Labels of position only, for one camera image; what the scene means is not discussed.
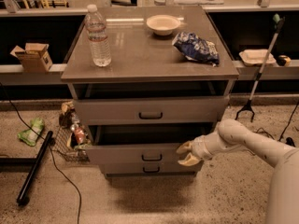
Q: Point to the yellow tape measure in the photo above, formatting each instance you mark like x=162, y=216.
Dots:
x=283, y=60

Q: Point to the grey drawer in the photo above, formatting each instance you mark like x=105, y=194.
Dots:
x=149, y=168
x=121, y=144
x=150, y=111

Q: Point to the white bowl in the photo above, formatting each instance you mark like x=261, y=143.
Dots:
x=163, y=24

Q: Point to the wire basket with items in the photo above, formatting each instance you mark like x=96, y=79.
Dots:
x=71, y=139

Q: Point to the grey drawer cabinet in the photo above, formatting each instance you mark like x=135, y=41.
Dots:
x=147, y=66

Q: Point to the green snack bag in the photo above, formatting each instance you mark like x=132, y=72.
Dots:
x=30, y=136

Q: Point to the black metal floor bar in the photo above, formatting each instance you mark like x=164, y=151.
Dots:
x=23, y=198

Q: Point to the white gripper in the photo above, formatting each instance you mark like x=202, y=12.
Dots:
x=198, y=148

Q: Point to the grey bottom drawer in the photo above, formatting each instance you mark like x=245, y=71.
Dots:
x=149, y=168

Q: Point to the white takeout container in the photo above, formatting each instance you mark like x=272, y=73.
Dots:
x=251, y=57

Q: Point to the grabber reacher tool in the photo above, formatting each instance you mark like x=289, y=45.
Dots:
x=279, y=21

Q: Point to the black power adapter with cord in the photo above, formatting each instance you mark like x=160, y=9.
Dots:
x=278, y=122

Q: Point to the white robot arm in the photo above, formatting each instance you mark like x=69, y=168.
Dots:
x=283, y=197

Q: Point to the blue chip bag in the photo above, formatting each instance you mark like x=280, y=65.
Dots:
x=196, y=49

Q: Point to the grey top drawer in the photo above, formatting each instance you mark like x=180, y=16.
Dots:
x=150, y=111

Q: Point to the brown cardboard box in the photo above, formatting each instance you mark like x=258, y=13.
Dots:
x=34, y=58

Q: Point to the clear plastic water bottle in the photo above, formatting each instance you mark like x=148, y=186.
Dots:
x=95, y=26

